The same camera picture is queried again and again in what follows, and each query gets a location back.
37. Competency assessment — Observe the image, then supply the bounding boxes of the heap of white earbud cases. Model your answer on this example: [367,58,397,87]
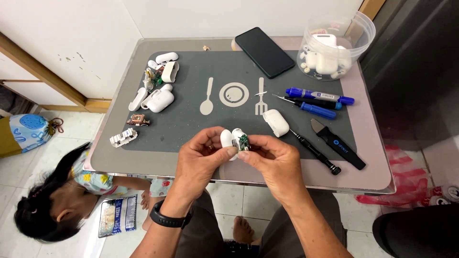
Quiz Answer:
[300,33,353,79]

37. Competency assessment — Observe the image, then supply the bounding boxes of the person's left hand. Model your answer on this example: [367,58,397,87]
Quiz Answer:
[168,126,239,213]

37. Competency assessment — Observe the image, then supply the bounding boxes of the black smartphone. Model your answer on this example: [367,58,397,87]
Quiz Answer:
[235,27,296,79]

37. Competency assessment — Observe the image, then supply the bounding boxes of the white earbud case half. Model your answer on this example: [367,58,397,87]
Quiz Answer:
[262,109,290,138]

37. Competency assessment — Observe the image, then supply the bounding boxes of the dark cabinet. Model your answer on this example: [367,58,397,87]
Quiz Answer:
[360,0,459,145]

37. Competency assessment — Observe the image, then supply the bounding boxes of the blue and white packet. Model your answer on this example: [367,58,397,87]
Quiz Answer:
[98,194,138,239]

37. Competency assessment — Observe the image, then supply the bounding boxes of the case insert with green board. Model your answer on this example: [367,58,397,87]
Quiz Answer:
[232,128,252,153]

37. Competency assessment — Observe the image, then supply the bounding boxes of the black wrist smartwatch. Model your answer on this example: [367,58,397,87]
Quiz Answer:
[149,199,193,230]

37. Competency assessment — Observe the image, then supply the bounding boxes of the grey placemat with cutlery print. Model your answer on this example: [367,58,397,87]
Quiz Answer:
[120,50,359,162]

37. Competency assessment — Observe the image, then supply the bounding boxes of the copper charging coil board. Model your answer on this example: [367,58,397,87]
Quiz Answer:
[126,114,151,127]

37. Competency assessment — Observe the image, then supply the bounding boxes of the black pen with blue end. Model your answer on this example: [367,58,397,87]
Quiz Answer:
[284,96,343,111]

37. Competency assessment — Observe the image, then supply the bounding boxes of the blue marker pen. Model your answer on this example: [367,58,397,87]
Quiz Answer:
[285,87,355,106]

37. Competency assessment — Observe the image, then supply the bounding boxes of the blue handled screwdriver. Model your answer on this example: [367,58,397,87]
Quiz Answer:
[271,94,338,120]

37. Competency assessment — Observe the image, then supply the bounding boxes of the white curved case lid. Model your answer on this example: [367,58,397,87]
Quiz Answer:
[128,87,148,112]

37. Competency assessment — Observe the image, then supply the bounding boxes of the person's dark trousers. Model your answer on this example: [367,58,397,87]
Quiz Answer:
[175,189,348,258]

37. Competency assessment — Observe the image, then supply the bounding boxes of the clear plastic tub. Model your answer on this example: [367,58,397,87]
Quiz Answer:
[296,11,376,81]

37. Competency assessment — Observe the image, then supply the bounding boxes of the person's bare foot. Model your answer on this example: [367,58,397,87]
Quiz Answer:
[232,215,256,245]

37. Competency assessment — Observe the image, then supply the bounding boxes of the black precision screwdriver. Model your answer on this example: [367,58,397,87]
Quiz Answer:
[289,128,342,176]

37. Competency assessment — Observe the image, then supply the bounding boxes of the blue strawberry print bag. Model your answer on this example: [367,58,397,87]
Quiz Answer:
[0,113,65,158]

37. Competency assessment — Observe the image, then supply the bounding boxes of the white ribbed plastic frame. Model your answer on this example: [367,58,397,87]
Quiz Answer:
[109,128,138,148]

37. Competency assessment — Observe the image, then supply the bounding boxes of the white rounded case cap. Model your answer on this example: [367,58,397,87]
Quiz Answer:
[155,52,179,65]

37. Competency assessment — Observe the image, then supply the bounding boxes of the white open earbud case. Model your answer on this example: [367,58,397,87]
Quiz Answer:
[141,84,175,114]

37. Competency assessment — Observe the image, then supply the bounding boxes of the person's right hand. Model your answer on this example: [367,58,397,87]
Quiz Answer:
[237,134,310,209]

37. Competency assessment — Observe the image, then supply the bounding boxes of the black rounded seat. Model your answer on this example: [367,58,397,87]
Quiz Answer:
[372,204,459,258]

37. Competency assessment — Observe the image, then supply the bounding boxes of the red and white plastic bag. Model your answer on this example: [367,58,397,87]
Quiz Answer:
[354,144,459,209]

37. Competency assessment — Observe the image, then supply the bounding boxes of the white hollow case shell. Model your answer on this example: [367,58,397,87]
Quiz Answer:
[161,61,180,84]

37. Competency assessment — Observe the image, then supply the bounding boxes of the white earbud case shell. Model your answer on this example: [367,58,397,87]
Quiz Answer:
[219,129,239,161]

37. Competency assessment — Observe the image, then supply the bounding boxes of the black flat opening tool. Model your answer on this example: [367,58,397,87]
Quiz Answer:
[310,118,367,171]

